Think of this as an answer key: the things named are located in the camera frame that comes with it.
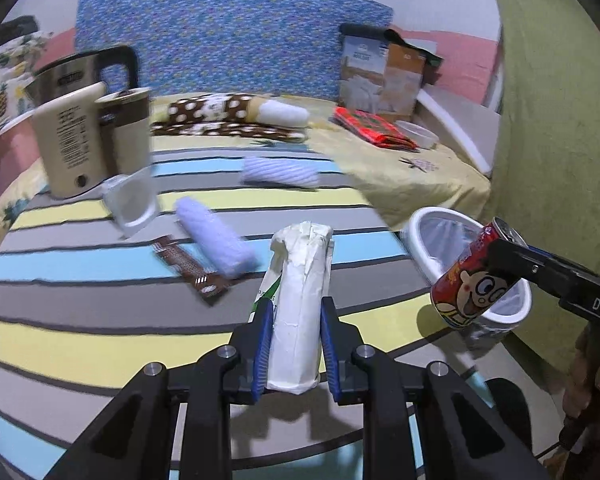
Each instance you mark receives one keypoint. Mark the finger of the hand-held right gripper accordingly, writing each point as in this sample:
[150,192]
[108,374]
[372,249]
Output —
[520,257]

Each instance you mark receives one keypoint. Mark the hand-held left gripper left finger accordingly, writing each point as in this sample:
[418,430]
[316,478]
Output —
[262,345]

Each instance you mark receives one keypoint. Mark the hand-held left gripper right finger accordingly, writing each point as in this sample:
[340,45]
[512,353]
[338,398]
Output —
[330,345]

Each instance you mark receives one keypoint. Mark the white carton package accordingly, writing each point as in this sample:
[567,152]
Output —
[297,310]

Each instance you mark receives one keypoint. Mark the red cartoon drink can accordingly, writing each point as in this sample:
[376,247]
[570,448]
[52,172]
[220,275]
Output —
[467,285]

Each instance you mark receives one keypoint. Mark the white round trash bin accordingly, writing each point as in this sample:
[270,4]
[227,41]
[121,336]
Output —
[417,240]

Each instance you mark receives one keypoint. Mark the translucent bin liner bag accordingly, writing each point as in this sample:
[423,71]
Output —
[450,240]

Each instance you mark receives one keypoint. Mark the brown sachet wrapper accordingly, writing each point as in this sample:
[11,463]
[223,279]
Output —
[190,270]

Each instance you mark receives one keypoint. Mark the lavender rolled towel near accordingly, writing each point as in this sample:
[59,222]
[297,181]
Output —
[212,237]

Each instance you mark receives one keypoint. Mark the lavender rolled towel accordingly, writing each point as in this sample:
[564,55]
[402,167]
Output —
[212,237]
[280,172]

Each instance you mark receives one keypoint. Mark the green curtain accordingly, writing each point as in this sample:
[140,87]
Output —
[545,135]

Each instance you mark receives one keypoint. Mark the striped tablecloth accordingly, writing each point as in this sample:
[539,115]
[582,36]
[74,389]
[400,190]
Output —
[130,320]

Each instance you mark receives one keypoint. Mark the yellow bedsheet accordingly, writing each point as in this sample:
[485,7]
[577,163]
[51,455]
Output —
[405,185]

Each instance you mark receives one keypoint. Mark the white foam board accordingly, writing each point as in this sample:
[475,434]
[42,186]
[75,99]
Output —
[460,120]

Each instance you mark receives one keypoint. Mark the clear plastic tub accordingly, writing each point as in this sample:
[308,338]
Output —
[420,135]

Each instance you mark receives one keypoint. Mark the lavender rolled towel far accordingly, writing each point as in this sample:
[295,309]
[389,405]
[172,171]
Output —
[280,172]

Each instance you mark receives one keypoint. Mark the clear plastic cup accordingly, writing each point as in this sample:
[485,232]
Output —
[132,205]

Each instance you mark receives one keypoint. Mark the red plaid cloth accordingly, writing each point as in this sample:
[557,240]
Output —
[370,125]

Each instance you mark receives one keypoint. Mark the cardboard milk box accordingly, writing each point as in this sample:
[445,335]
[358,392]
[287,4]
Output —
[370,80]

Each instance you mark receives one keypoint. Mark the brown polka dot blanket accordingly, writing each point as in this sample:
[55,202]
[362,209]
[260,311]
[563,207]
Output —
[205,107]

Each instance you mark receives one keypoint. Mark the dark bag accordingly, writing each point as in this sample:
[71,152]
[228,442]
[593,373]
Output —
[360,30]

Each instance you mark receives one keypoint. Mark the cream and steel electric kettle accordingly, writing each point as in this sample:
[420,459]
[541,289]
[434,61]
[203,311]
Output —
[65,135]

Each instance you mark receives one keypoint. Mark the blue patterned mattress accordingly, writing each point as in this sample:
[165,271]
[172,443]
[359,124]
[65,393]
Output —
[230,35]

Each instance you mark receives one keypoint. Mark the pink cushion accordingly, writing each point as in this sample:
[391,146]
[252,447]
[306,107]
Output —
[10,160]

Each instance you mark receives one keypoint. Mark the pineapple print bedding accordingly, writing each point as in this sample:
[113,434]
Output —
[5,95]

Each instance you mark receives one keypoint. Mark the black bag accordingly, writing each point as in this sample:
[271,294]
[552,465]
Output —
[17,27]

